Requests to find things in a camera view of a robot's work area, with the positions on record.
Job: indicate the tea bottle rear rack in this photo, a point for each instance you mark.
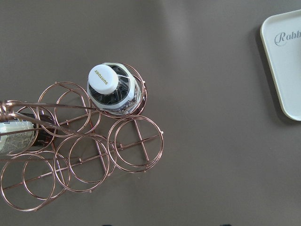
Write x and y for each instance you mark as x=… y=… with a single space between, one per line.
x=112 y=88

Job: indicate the tea bottle rack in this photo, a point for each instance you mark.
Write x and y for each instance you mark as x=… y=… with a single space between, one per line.
x=112 y=88
x=25 y=136

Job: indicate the tea bottle front rack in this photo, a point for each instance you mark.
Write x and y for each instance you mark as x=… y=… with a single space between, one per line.
x=25 y=136

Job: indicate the cream serving tray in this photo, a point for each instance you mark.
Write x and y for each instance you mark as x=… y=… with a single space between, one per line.
x=281 y=38

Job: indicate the copper wire bottle rack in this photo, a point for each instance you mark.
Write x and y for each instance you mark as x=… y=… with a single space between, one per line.
x=89 y=145

